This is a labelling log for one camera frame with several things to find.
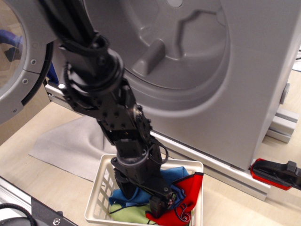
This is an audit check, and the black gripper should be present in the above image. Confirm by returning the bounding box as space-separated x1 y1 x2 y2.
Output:
111 138 172 218

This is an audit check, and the blue cloth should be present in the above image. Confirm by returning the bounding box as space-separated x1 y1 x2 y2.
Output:
109 166 189 209

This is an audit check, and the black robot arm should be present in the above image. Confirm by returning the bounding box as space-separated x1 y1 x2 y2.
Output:
39 0 173 218

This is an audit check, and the white plastic laundry basket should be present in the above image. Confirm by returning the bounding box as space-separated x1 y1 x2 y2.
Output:
85 154 204 226

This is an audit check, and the grey toy washing machine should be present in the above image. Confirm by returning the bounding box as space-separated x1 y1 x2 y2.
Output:
44 0 301 169

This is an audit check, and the grey washing machine door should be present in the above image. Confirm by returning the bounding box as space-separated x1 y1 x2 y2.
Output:
0 0 56 124

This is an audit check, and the light green cloth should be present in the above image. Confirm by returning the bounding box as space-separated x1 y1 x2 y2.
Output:
109 203 157 225

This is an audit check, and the red cloth with dark trim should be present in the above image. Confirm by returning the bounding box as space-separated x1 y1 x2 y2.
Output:
145 172 204 226

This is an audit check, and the grey felt cloth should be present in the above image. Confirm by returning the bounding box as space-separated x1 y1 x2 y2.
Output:
29 116 117 181

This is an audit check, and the black metal mounting plate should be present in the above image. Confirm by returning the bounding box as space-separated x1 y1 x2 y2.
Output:
31 197 76 226

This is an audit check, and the red and black clamp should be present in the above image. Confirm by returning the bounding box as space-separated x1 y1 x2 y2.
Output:
250 159 301 191

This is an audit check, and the aluminium extrusion side block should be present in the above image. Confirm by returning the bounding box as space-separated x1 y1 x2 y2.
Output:
266 108 300 143

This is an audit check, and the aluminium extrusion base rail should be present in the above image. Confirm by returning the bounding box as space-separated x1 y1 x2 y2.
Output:
44 83 271 202

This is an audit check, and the aluminium frame rail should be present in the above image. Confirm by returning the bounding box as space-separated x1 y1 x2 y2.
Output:
0 177 32 220

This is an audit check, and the black braided cable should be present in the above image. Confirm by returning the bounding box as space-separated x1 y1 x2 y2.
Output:
0 202 36 226

